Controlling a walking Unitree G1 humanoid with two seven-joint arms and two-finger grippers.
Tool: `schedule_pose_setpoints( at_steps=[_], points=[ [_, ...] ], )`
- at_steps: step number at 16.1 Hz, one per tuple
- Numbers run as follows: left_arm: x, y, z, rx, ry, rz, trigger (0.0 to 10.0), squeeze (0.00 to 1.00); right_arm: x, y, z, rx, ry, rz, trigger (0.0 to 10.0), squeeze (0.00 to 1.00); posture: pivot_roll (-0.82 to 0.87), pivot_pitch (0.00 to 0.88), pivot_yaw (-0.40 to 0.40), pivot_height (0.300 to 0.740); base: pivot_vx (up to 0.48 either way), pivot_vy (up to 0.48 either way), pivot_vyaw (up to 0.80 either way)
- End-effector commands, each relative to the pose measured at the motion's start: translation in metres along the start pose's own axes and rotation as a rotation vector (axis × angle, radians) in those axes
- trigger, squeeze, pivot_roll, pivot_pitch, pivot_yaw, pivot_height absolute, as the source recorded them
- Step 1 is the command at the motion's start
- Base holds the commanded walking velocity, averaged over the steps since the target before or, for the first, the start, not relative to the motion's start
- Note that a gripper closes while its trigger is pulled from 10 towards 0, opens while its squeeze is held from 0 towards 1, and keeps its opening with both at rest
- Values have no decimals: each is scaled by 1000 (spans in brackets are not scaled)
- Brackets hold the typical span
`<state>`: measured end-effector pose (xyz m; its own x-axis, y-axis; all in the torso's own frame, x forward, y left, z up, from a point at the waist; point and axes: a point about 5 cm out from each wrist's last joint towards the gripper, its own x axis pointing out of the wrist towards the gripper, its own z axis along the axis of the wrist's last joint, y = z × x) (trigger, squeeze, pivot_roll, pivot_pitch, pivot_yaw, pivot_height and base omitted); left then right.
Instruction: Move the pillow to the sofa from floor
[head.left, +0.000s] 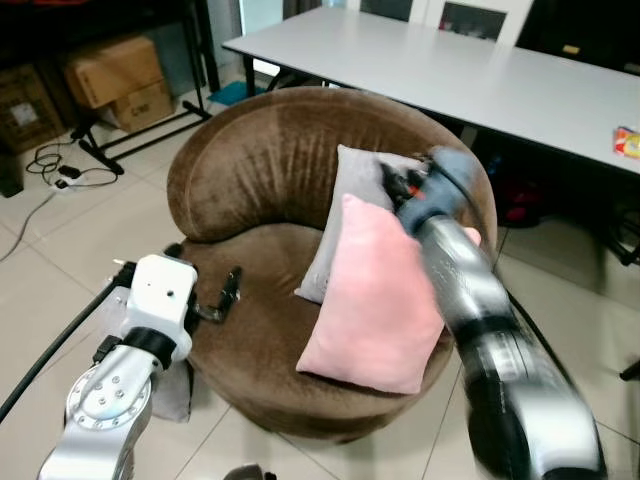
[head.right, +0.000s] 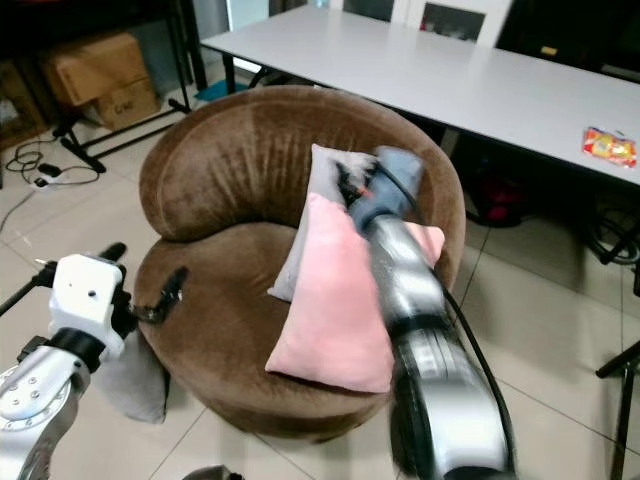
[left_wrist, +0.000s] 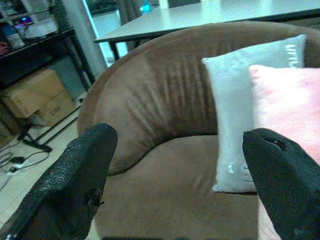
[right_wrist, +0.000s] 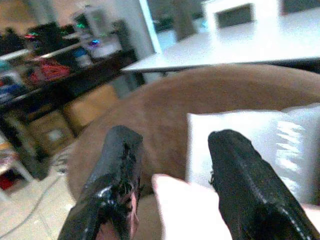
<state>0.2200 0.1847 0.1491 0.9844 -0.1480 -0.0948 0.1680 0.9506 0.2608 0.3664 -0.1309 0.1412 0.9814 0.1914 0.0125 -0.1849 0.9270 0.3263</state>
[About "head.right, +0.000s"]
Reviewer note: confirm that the pink pillow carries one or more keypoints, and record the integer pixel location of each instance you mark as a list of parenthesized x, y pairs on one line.
[(325, 310)]

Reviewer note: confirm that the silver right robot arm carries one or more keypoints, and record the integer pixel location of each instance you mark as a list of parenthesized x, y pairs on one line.
[(420, 310)]

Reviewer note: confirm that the dark labelled cardboard box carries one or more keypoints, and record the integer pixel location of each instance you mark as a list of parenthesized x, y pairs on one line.
[(20, 105)]

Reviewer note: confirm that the long white table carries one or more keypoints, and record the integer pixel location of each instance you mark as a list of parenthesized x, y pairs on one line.
[(440, 80)]

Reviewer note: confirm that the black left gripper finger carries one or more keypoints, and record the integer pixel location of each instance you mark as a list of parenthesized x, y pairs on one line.
[(112, 252), (172, 290)]

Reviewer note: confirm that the black tripod stand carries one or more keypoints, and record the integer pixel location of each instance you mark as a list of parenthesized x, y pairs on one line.
[(622, 400)]

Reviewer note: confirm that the red appliance under table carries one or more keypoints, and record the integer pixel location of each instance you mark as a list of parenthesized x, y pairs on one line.
[(500, 198)]

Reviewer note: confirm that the small cardboard box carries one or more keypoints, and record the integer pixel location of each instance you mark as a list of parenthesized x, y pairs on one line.
[(130, 105)]

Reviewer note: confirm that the white chair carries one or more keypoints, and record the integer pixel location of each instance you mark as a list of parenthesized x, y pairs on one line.
[(405, 12)]

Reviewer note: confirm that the brown round velvet sofa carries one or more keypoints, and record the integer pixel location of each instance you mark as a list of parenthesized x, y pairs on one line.
[(230, 150)]

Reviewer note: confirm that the large cardboard box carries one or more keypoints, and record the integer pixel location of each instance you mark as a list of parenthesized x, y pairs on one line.
[(95, 65)]

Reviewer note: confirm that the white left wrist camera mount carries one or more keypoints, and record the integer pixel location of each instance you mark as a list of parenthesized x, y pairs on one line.
[(90, 292)]

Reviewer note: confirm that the red yellow snack packet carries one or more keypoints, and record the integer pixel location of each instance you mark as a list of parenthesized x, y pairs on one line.
[(610, 147)]

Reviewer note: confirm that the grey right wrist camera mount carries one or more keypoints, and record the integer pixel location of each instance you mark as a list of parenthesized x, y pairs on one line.
[(400, 180)]

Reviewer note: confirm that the black metal rack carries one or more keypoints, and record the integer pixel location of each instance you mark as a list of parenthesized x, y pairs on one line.
[(175, 60)]

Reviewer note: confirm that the grey pillow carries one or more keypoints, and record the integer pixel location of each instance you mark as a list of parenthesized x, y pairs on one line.
[(140, 385), (323, 170)]

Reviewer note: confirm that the blue floor mat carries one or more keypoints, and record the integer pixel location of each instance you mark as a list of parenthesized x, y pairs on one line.
[(216, 90)]

